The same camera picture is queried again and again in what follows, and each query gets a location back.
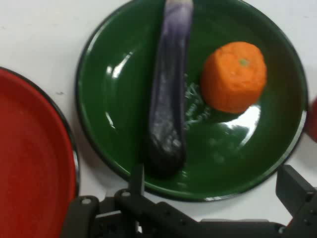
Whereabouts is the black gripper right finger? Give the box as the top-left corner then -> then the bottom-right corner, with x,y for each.
276,165 -> 317,238

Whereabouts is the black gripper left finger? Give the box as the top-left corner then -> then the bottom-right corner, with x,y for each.
63,162 -> 201,238

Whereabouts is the purple eggplant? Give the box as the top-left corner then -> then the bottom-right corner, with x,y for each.
146,0 -> 194,178

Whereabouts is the red apple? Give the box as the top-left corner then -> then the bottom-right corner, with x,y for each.
306,95 -> 317,143

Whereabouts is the green enamel plate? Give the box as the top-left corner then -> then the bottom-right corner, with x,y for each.
75,0 -> 309,202

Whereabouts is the red enamel plate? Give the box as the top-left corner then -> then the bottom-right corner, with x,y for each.
0,66 -> 80,238

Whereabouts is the orange mandarin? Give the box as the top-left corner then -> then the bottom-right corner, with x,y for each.
200,41 -> 268,114

